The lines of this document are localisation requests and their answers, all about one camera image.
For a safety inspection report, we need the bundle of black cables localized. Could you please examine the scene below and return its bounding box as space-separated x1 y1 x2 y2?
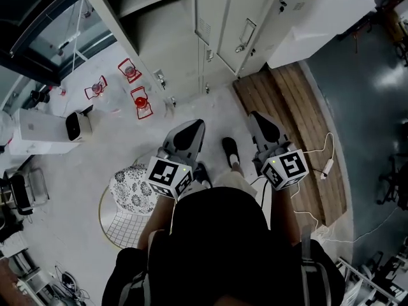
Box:
52 265 94 303

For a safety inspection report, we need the person's right black shoe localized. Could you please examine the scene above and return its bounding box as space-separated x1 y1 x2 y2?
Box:
221 136 240 168

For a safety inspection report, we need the white power adapter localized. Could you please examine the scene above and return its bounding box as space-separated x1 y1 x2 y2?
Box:
319 159 335 180

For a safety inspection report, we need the white air purifier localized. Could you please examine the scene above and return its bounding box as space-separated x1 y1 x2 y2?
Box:
8 108 81 156

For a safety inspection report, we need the grey locker door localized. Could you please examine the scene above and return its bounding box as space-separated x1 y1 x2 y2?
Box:
215 0 284 77

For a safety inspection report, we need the small white black-faced device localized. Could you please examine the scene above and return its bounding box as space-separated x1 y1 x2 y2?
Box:
64 111 94 143

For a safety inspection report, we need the person's left black shoe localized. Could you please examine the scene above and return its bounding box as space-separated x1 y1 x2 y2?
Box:
193 161 213 189

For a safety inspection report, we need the grey metal locker cabinet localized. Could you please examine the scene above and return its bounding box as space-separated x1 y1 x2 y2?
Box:
75 0 289 108

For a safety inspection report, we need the red wire frame lantern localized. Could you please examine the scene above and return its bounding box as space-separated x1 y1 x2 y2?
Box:
84 75 108 101
117 57 142 84
129 85 154 120

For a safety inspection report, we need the person's right forearm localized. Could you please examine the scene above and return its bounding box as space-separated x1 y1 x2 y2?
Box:
270 183 302 245

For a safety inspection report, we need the black seat metal chair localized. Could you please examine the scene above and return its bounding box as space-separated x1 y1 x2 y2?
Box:
0 166 51 217

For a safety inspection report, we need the black office chair base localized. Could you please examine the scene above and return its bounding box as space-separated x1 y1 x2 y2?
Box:
376 153 408 212

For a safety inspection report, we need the black framed glass door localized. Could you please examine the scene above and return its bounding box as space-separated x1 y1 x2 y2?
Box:
0 0 116 86

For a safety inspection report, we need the person's black shoe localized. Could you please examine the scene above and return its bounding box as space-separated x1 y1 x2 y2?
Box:
221 136 240 168
193 161 213 189

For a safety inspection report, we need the person's left forearm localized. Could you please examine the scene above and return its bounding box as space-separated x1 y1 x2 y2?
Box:
136 193 177 251

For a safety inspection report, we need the white rack with black items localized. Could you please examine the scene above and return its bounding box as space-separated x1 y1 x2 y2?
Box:
337 237 408 306

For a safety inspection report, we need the person's right leg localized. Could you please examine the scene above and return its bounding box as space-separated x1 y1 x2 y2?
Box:
229 159 246 179

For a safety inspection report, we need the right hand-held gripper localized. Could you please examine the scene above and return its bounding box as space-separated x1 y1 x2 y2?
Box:
248 110 309 191

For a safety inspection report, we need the black white floral cushion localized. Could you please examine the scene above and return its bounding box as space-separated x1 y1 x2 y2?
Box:
109 165 161 215

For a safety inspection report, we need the person's black shirt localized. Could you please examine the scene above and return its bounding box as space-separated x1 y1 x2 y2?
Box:
101 186 347 306

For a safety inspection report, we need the large white box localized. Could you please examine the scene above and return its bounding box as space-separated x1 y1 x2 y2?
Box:
266 0 377 70

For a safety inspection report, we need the white cable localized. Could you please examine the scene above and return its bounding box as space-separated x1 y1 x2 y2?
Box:
291 131 355 245

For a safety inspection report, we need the grey backpack strap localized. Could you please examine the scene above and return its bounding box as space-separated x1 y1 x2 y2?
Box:
119 270 151 306

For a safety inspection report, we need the small black camera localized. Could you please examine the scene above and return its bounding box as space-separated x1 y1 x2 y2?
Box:
29 89 51 105

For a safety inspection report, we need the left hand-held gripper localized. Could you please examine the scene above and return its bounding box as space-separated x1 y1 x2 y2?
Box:
145 119 207 200

